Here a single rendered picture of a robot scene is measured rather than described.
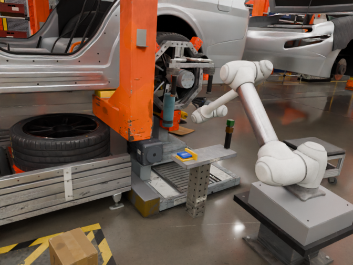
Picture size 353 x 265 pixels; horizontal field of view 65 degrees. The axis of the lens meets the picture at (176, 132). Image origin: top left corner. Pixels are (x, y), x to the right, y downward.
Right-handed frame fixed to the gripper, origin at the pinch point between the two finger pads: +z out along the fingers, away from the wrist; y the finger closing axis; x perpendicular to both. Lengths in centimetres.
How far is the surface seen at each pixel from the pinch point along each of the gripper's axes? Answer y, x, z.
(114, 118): -59, 54, -18
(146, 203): -88, 13, -52
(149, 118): -45, 49, -42
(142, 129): -53, 47, -42
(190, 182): -59, 4, -62
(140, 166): -73, 13, -21
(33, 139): -101, 82, -10
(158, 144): -51, 16, -25
